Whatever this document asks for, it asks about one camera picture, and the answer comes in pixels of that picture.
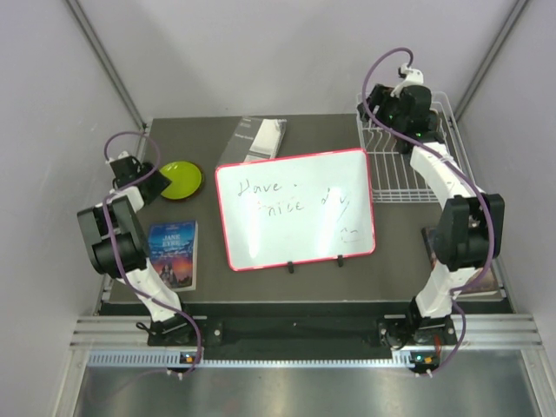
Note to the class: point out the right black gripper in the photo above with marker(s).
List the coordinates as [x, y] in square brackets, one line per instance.
[380, 97]

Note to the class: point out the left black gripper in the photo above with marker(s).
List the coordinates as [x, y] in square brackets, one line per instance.
[160, 183]

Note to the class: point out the lime green plate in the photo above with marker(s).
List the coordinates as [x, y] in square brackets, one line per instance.
[184, 178]

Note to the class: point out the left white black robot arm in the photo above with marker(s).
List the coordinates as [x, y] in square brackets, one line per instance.
[118, 247]

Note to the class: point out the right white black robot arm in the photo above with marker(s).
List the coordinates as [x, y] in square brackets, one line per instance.
[468, 235]

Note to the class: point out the Jane Eyre book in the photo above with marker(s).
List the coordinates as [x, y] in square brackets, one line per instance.
[173, 253]

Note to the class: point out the red framed whiteboard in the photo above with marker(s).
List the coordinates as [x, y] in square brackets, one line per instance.
[297, 209]

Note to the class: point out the Tale of Two Cities book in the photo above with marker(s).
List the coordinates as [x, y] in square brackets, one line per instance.
[487, 286]

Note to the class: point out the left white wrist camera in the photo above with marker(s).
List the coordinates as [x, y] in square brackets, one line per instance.
[110, 159]

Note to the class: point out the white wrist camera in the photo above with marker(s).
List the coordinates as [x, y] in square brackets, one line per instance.
[110, 159]
[409, 77]

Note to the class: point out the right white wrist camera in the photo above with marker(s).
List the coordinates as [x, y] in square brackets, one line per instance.
[409, 77]

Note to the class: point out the white wire dish rack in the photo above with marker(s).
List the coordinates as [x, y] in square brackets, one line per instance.
[393, 179]

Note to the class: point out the aluminium frame rail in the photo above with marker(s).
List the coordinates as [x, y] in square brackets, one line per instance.
[107, 332]

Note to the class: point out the grey slotted cable duct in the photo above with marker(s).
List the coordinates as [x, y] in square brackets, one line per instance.
[183, 359]

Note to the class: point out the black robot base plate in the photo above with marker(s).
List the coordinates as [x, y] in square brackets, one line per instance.
[295, 326]

